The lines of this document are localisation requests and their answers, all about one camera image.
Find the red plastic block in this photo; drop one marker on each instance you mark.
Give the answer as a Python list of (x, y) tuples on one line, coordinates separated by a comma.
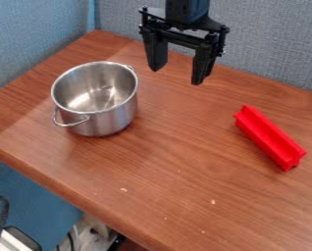
[(281, 148)]

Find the white device under table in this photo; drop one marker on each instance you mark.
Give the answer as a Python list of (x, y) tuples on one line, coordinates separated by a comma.
[(15, 240)]

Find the stainless steel pot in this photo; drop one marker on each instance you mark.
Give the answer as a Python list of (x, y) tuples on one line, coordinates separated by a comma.
[(95, 98)]

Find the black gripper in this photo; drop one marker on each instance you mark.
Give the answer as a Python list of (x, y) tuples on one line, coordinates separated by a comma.
[(182, 17)]

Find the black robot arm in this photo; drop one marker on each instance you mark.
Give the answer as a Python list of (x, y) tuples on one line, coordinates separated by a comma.
[(188, 38)]

